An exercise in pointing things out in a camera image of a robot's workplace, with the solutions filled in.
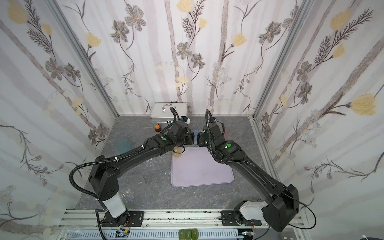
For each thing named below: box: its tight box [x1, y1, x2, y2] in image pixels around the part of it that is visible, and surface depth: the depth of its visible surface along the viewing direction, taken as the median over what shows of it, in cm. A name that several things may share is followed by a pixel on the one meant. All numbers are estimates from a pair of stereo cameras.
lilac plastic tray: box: [171, 146, 234, 188], surface depth 91 cm
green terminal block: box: [179, 228, 199, 240], surface depth 70 cm
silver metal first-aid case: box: [150, 102, 188, 124], surface depth 103 cm
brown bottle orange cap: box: [155, 124, 161, 134], surface depth 105 cm
